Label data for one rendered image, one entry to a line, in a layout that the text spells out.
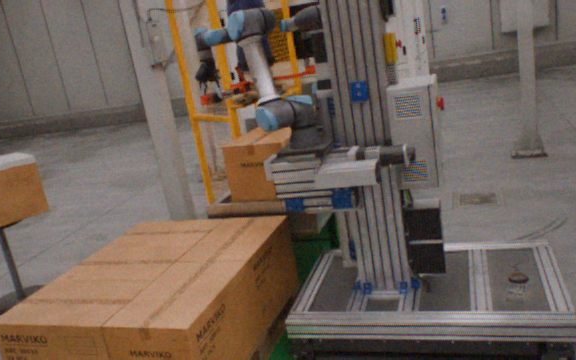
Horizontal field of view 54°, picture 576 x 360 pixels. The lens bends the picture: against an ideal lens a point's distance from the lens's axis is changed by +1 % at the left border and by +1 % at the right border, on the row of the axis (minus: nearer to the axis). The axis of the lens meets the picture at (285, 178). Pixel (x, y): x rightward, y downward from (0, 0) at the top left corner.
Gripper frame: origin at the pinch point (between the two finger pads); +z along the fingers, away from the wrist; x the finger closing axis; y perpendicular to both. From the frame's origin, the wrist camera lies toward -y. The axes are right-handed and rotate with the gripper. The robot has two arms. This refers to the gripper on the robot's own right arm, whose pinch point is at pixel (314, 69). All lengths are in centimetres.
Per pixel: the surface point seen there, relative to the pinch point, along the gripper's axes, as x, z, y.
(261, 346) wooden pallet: 0, 117, 135
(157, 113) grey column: -126, 16, 1
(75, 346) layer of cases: -54, 83, 194
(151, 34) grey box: -116, -40, 2
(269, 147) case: -13, 35, 60
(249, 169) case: -28, 48, 60
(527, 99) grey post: 126, 75, -222
